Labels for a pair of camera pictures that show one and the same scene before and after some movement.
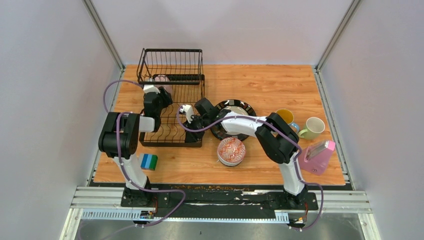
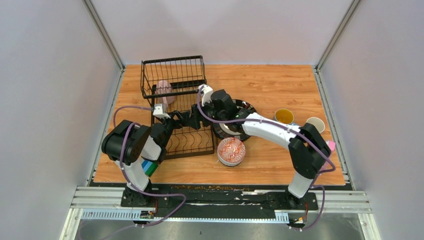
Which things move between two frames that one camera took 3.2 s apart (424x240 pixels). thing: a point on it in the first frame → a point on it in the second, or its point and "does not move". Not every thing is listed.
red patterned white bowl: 231,151 does not move
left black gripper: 166,96 → 184,117
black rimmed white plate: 235,106 does not move
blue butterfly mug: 288,117 does not move
